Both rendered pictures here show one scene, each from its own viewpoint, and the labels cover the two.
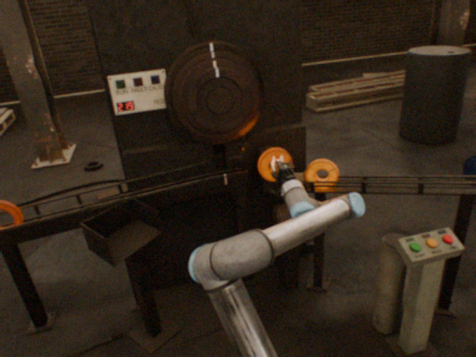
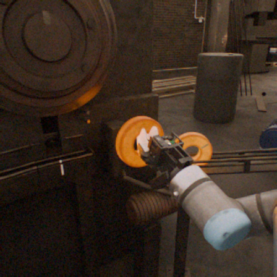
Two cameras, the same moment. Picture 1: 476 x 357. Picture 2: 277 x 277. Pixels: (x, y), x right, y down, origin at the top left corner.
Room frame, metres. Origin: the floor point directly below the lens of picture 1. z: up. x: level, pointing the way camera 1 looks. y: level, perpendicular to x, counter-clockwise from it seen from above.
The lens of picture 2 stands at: (0.95, 0.06, 1.12)
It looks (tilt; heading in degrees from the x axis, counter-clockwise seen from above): 23 degrees down; 341
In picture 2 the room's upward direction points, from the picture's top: straight up
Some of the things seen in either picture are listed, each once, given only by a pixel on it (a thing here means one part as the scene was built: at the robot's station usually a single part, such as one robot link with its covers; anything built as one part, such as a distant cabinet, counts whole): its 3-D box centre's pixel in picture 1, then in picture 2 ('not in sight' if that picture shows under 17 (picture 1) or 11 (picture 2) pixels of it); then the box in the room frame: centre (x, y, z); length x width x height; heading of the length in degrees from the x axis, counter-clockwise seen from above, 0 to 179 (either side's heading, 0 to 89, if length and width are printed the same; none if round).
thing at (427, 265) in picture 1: (420, 298); not in sight; (1.20, -0.73, 0.31); 0.24 x 0.16 x 0.62; 102
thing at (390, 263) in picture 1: (390, 285); not in sight; (1.35, -0.66, 0.26); 0.12 x 0.12 x 0.52
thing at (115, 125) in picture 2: (267, 169); (116, 149); (1.84, -0.14, 0.68); 0.11 x 0.08 x 0.24; 12
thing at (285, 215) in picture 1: (294, 245); (153, 240); (1.72, -0.26, 0.27); 0.22 x 0.13 x 0.53; 102
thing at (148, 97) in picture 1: (140, 92); not in sight; (1.82, 0.44, 1.15); 0.26 x 0.02 x 0.18; 102
